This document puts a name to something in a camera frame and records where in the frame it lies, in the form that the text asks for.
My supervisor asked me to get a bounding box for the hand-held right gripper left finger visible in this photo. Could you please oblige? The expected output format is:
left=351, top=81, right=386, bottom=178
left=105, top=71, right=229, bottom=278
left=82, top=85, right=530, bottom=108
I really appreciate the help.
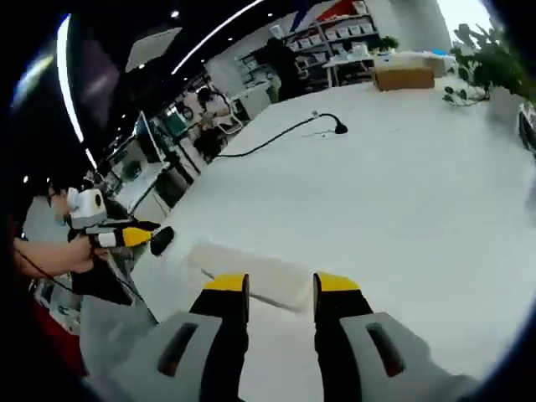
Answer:
left=137, top=272, right=251, bottom=402

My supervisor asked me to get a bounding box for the black curved object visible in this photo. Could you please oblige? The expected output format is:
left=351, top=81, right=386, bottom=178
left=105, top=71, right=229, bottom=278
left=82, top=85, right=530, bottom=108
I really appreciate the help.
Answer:
left=149, top=224, right=176, bottom=257

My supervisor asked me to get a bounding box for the green potted plant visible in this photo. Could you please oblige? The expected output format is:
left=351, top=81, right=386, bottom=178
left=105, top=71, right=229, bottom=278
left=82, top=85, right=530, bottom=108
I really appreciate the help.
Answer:
left=442, top=22, right=536, bottom=126

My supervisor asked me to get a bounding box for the curved ceiling light strip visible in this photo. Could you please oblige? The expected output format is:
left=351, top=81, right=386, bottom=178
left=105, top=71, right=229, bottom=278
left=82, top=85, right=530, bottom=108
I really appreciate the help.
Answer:
left=170, top=0, right=270, bottom=77
left=55, top=13, right=101, bottom=169

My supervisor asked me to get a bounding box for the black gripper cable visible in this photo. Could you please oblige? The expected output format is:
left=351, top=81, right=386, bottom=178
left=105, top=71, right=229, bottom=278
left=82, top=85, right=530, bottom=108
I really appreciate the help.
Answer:
left=14, top=246, right=161, bottom=324

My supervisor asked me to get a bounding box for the beige cutlery case lid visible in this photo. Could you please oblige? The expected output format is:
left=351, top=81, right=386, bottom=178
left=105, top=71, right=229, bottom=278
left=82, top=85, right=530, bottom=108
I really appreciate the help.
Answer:
left=187, top=240, right=314, bottom=294

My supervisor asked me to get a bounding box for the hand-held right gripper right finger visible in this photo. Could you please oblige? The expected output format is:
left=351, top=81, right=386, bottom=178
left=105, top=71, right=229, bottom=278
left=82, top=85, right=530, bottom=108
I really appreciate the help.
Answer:
left=313, top=271, right=474, bottom=402

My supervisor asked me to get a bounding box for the shelf with white bins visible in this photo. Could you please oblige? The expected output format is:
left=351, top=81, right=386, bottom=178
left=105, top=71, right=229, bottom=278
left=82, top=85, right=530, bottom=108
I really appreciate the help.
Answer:
left=287, top=11, right=374, bottom=48

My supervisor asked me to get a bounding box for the black power cable with plug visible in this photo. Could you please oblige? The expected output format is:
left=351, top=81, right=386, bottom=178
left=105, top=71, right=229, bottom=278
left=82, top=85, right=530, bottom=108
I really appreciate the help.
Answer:
left=214, top=111, right=349, bottom=159

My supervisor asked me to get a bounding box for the person in red shirt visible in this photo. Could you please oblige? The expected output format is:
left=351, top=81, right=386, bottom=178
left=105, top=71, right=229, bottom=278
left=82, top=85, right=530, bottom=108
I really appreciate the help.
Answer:
left=32, top=300, right=85, bottom=374

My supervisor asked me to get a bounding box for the person's left hand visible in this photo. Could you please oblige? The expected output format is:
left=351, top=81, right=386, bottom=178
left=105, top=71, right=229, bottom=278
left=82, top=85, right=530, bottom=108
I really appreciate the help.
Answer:
left=61, top=237, right=111, bottom=275

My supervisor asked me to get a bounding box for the brown cardboard box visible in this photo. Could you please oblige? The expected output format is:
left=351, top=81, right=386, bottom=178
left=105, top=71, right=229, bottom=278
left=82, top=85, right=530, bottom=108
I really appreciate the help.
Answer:
left=371, top=65, right=436, bottom=92

